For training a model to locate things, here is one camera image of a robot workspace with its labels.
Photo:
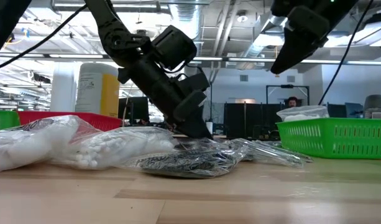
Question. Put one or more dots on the round ceiling fixture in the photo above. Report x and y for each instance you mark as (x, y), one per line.
(242, 17)

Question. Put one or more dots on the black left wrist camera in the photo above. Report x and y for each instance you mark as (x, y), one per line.
(174, 46)

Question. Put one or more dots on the person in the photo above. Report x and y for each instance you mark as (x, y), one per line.
(292, 102)

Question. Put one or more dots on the upright silver ventilation duct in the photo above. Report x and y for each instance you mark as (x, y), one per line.
(187, 12)

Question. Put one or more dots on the slanted silver ventilation duct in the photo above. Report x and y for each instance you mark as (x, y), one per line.
(251, 49)

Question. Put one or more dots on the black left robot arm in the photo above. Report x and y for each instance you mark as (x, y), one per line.
(7, 31)

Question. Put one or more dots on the white and yellow canister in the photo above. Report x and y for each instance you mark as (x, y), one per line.
(94, 90)

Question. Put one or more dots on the black background rig frame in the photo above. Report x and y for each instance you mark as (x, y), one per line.
(286, 86)

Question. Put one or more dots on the silver hair clip bag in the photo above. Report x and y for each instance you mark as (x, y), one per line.
(269, 144)
(271, 154)

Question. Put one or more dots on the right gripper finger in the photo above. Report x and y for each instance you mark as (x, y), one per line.
(305, 25)

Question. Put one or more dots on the grey office chair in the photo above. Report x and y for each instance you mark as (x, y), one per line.
(376, 104)

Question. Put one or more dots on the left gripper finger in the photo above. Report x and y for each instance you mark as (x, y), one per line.
(194, 83)
(190, 115)

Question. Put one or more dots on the long light strip bar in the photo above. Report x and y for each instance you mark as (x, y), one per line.
(240, 59)

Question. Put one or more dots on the red plastic basket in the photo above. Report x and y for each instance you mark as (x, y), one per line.
(100, 121)

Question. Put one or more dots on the grey hanging cloth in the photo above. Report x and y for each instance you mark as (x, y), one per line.
(216, 112)

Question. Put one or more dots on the green plastic basket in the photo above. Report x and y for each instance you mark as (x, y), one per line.
(333, 140)
(3, 119)

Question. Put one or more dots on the dark partition panel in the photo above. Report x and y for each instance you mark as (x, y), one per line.
(240, 118)

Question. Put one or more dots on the dark background monitor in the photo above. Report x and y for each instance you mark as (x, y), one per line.
(137, 109)

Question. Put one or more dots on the white building column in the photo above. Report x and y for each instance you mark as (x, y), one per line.
(62, 90)

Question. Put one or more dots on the cotton swab bag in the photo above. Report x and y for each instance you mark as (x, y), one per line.
(131, 146)
(302, 116)
(22, 146)

